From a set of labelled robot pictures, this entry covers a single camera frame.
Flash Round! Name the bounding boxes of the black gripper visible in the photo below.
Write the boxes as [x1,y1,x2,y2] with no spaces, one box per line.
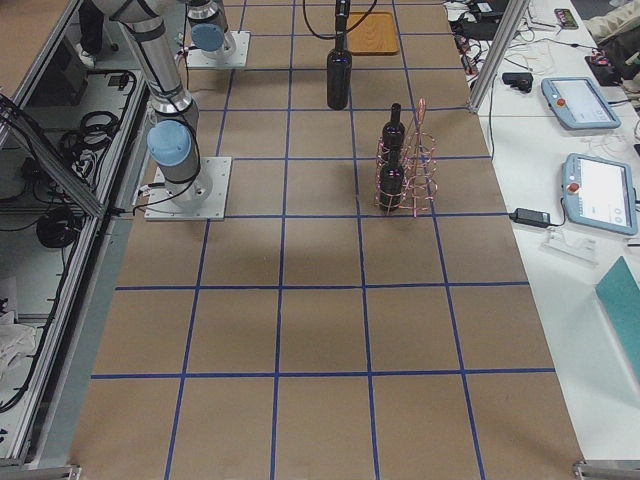
[335,0,349,31]

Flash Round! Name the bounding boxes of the dark wine bottle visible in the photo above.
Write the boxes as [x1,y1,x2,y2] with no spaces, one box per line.
[326,34,353,110]

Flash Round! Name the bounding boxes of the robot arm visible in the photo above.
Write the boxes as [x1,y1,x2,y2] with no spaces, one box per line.
[95,1,208,202]
[187,1,350,58]

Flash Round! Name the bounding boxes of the wooden tray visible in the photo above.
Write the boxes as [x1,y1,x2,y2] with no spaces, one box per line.
[347,11,400,56]

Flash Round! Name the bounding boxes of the dark wine bottle rear basket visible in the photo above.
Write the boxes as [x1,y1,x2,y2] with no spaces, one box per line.
[382,103,405,150]

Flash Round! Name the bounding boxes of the dark wine bottle basket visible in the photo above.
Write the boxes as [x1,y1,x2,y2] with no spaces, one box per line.
[379,148,404,212]
[382,103,405,150]

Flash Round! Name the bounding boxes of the dark wine bottle front basket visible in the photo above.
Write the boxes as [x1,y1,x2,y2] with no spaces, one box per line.
[379,148,404,212]

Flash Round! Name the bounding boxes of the black handheld device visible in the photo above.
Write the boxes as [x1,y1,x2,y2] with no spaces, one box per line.
[502,72,533,93]

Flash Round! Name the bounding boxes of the teach pendant far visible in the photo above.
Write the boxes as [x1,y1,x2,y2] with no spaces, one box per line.
[541,77,621,130]

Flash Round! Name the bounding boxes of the teach pendant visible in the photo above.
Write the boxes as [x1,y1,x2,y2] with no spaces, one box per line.
[561,153,639,235]
[541,77,621,130]

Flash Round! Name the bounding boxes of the black power adapter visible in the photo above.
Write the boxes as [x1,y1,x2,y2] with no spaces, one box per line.
[509,208,551,228]

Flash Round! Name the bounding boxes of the teach pendant near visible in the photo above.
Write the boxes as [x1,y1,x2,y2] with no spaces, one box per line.
[561,153,639,235]

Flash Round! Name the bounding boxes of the clear acrylic stand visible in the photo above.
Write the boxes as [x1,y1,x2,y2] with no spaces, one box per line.
[540,227,598,267]

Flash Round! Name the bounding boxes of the teal box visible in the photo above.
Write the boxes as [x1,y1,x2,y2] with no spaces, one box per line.
[595,257,639,378]

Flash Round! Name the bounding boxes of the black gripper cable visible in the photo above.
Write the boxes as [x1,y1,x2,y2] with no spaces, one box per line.
[301,0,381,40]

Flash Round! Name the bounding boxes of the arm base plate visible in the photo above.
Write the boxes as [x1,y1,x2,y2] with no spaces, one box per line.
[144,157,232,221]
[187,29,251,70]

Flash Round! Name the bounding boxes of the aluminium frame post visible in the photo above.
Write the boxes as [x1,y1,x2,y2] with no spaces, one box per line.
[468,0,529,114]

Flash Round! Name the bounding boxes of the copper wire bottle basket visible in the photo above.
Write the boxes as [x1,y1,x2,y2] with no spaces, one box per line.
[374,97,438,218]

